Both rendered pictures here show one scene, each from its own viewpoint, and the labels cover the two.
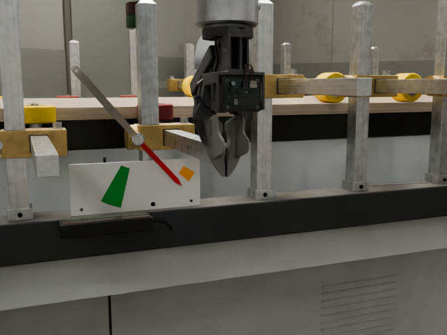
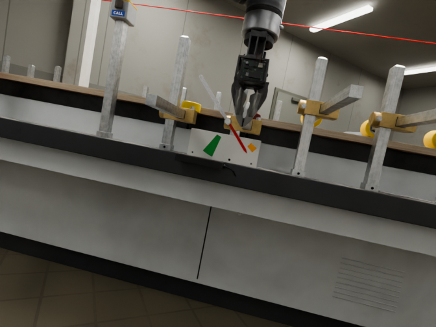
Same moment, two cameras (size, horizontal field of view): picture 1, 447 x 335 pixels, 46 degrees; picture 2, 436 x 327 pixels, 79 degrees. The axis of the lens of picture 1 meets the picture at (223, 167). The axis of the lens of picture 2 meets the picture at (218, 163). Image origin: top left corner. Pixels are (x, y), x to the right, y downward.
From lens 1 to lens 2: 0.38 m
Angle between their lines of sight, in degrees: 28
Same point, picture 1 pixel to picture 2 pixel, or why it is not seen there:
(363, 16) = (396, 74)
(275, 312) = (303, 261)
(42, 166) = (148, 99)
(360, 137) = (378, 154)
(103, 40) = not seen: hidden behind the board
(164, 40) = not seen: hidden behind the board
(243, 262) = (277, 212)
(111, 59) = not seen: hidden behind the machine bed
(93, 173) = (202, 135)
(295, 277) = (323, 244)
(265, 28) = (319, 73)
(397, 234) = (399, 233)
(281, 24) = (398, 135)
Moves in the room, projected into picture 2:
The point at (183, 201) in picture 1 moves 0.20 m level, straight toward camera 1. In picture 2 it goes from (246, 163) to (225, 162)
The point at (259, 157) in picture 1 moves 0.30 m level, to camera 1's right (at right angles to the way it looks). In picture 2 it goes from (299, 149) to (399, 167)
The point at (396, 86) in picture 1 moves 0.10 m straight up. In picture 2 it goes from (409, 119) to (417, 86)
